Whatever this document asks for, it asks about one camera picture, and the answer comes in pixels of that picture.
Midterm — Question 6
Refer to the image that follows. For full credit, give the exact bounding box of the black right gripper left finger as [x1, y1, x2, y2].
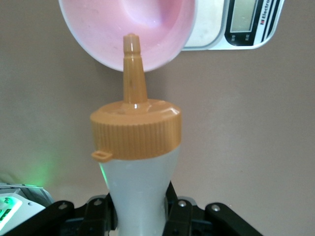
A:
[0, 194, 119, 236]

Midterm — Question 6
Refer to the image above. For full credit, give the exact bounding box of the silver digital kitchen scale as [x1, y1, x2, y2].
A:
[181, 0, 285, 51]

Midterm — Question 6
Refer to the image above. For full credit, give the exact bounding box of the pink plastic cup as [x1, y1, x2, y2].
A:
[58, 0, 199, 73]

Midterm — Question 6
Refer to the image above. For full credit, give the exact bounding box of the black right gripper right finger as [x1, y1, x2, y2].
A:
[162, 181, 264, 236]

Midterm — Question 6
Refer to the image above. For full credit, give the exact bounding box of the translucent sauce bottle orange cap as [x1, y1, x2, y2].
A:
[90, 33, 183, 236]

